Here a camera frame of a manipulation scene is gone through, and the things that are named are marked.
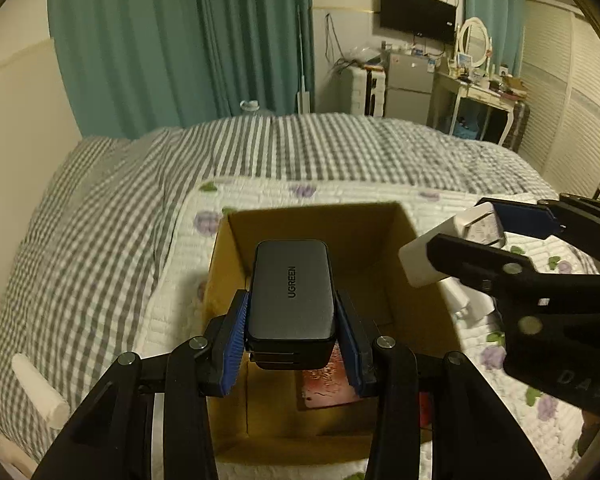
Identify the white suitcase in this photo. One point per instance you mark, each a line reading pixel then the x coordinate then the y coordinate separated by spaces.
pixel 357 92

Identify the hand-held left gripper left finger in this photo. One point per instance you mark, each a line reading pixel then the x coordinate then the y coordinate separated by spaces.
pixel 231 347

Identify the black wall television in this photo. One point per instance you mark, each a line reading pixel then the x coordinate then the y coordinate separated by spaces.
pixel 417 12

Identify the clear plastic bag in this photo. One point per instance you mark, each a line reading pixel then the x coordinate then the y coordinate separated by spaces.
pixel 365 55

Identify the red booklet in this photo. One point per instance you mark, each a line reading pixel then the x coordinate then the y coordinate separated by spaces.
pixel 327 385

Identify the cardboard box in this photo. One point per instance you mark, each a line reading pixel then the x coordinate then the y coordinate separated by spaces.
pixel 380 270

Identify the white cylinder roll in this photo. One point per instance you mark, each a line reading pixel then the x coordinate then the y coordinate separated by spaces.
pixel 40 390

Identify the white dressing table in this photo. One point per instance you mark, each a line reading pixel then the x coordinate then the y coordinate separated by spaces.
pixel 472 92

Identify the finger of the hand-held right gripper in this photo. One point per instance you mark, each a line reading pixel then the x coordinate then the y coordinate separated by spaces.
pixel 527 220
pixel 472 260

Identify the white louvered wardrobe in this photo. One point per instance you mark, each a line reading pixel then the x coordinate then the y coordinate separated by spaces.
pixel 565 100

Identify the white mop pole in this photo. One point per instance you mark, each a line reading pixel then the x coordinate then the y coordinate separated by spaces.
pixel 303 70

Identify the oval white vanity mirror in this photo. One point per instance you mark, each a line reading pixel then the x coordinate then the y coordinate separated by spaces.
pixel 475 42

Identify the silver mini fridge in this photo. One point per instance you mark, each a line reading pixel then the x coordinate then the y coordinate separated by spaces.
pixel 410 85

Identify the black power adapter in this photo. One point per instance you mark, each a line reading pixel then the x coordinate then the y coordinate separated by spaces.
pixel 292 305

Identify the small white plug adapter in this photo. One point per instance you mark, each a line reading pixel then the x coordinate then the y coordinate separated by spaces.
pixel 472 302

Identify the white power adapter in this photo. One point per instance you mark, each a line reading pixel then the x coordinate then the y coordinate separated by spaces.
pixel 430 255

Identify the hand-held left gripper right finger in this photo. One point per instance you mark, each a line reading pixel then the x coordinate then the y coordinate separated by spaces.
pixel 351 350

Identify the checkered bed with quilt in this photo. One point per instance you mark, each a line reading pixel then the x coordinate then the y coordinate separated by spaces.
pixel 130 200

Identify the white floral quilt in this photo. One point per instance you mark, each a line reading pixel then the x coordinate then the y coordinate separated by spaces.
pixel 180 280

